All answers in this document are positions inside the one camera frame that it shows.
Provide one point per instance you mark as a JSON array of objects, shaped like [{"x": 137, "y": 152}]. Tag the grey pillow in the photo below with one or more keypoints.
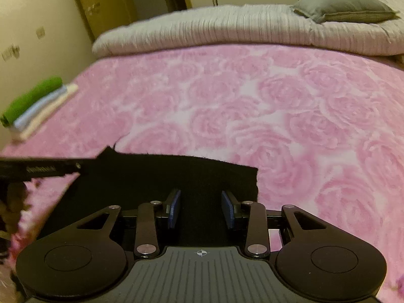
[{"x": 341, "y": 4}]

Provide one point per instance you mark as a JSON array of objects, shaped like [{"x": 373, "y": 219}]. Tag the pink floral blanket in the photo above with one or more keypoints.
[{"x": 252, "y": 116}]

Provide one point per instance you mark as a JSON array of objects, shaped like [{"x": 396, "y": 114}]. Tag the small wall switch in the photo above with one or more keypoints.
[{"x": 40, "y": 31}]

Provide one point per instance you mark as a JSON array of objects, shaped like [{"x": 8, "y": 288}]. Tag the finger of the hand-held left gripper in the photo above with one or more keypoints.
[{"x": 74, "y": 165}]

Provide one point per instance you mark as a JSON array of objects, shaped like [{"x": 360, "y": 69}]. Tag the black garment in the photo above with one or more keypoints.
[{"x": 195, "y": 176}]

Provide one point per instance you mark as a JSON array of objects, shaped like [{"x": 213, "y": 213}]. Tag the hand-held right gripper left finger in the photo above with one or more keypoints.
[{"x": 175, "y": 210}]

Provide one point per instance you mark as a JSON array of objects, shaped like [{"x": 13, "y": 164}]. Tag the grey ribbed quilt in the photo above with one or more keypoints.
[{"x": 189, "y": 28}]

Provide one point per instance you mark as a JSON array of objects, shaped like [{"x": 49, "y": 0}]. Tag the wooden door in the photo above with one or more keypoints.
[{"x": 104, "y": 0}]

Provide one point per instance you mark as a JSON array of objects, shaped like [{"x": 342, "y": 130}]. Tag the white folded cloth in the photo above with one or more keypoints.
[{"x": 47, "y": 120}]

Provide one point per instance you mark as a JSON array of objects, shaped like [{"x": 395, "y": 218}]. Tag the light blue folded cloth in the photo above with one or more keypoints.
[{"x": 47, "y": 105}]

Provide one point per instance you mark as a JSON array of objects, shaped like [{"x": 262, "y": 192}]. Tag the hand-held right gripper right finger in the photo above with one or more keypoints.
[{"x": 228, "y": 210}]

